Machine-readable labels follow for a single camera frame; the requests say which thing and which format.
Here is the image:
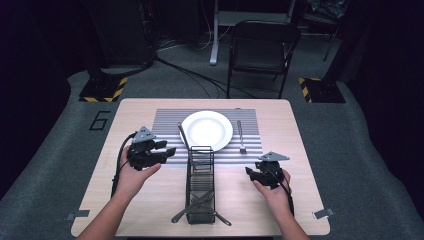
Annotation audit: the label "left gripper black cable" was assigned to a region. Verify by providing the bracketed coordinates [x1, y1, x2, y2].
[110, 131, 138, 198]

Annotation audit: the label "grey striped placemat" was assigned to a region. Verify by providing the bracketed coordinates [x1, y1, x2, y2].
[143, 108, 266, 167]

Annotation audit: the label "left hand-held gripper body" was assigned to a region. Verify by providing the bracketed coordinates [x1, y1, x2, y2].
[128, 126, 161, 172]

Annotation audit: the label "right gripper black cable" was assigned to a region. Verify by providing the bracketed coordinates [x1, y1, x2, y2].
[269, 166, 296, 216]

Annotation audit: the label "person's left hand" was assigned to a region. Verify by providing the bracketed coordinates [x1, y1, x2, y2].
[114, 146, 162, 201]

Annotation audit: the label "white desk frame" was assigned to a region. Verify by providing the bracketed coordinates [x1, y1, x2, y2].
[209, 0, 298, 66]

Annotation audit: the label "white round plate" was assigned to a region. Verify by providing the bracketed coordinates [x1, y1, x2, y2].
[179, 110, 234, 153]

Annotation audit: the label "black folding chair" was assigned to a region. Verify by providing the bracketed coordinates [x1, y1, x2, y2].
[226, 19, 302, 100]

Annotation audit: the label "white floor cables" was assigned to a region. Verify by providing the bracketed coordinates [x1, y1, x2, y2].
[158, 19, 232, 52]

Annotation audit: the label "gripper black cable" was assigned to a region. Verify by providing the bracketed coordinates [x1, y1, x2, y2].
[110, 131, 138, 198]
[269, 166, 296, 216]

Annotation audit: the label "black wire cutlery caddy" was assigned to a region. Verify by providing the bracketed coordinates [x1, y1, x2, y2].
[184, 145, 217, 226]

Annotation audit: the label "silver knife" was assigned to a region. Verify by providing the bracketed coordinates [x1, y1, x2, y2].
[194, 198, 232, 227]
[176, 121, 192, 151]

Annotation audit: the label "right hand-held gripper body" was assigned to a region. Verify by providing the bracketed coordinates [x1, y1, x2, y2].
[254, 151, 290, 190]

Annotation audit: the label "person's right hand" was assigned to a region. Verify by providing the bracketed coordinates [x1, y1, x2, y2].
[252, 170, 292, 216]

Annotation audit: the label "silver fork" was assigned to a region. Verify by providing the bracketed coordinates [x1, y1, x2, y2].
[170, 190, 214, 224]
[236, 119, 248, 156]

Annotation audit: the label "grey tape tab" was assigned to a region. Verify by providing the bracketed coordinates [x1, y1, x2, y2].
[313, 208, 335, 220]
[65, 209, 91, 222]

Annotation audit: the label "black stand base hazard tape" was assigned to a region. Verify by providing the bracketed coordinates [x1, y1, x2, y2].
[298, 77, 347, 104]
[78, 77, 129, 103]

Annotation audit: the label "black cabinet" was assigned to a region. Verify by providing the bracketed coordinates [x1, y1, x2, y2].
[87, 0, 157, 68]

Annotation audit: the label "black floor cables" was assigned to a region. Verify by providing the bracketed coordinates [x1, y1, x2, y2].
[155, 55, 258, 100]

